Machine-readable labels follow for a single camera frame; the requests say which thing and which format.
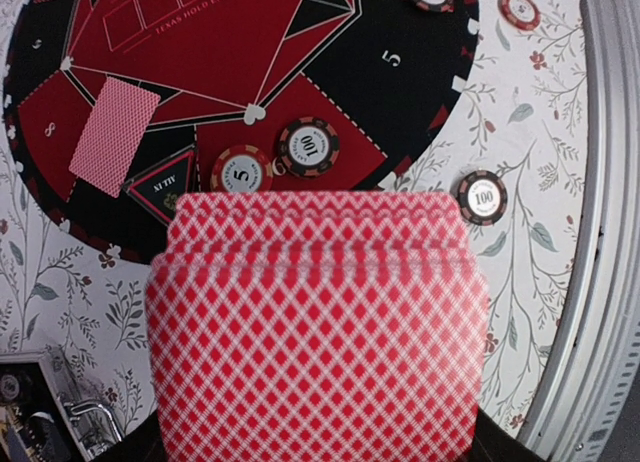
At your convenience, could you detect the triangular dealer button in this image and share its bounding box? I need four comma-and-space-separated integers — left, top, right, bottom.
123, 144, 197, 225

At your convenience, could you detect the front aluminium rail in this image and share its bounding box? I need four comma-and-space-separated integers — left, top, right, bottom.
519, 0, 639, 461

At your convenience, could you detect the round red black poker mat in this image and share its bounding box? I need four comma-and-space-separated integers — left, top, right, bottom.
3, 0, 479, 263

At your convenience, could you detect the pink playing card deck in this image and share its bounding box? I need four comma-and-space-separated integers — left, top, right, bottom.
146, 192, 489, 461

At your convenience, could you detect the dark brown chip stack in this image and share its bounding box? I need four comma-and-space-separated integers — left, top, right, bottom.
456, 170, 508, 226

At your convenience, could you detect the aluminium poker chip case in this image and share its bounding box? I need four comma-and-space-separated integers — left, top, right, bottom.
0, 349, 151, 462

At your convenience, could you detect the floral table cloth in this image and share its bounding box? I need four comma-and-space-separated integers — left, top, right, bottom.
1, 0, 588, 436

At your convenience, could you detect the orange chip stack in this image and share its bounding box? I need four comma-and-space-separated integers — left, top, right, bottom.
498, 0, 541, 31

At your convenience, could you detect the orange chip sector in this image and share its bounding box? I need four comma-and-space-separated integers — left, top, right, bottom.
210, 144, 274, 193

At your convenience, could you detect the single pink playing card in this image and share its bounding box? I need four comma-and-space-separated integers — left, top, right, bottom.
69, 77, 161, 198

